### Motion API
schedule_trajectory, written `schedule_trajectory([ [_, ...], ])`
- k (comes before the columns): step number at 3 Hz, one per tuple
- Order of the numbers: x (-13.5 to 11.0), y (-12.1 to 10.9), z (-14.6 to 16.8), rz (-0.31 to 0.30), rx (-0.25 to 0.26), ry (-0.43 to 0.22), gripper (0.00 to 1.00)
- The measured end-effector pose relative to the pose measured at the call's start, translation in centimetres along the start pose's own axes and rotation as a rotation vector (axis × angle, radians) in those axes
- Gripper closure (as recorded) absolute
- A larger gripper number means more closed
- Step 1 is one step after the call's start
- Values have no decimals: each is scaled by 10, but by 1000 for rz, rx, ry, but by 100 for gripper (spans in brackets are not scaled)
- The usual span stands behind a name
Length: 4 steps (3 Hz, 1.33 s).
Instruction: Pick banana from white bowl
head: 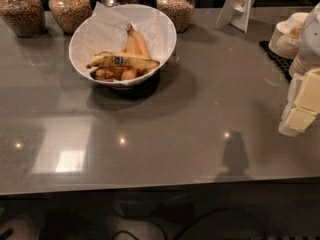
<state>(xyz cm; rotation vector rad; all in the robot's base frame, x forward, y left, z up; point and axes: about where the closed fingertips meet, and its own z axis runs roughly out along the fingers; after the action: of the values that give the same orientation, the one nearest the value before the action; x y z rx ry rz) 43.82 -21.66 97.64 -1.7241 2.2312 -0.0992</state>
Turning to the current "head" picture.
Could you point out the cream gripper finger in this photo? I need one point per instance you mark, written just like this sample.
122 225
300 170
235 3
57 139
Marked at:
308 96
300 119

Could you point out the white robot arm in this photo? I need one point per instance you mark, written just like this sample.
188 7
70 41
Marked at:
308 56

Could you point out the brown spotted banana at bottom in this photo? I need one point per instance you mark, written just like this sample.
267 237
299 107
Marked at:
110 74

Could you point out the white tilted bowl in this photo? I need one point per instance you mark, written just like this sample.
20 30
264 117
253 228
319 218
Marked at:
153 20

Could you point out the black mesh mat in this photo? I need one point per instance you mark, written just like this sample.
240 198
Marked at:
282 64

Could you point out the stack of paper bowls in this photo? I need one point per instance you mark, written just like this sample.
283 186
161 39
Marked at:
285 39

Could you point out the white folded card stand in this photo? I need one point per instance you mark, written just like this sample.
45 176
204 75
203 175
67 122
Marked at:
235 13

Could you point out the glass jar of cereal right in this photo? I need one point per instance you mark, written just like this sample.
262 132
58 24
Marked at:
179 11

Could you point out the glass jar of cereal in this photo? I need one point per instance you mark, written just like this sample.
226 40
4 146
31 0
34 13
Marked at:
179 11
25 18
70 14

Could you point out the glass jar of cereal left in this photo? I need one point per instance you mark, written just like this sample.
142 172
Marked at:
25 18

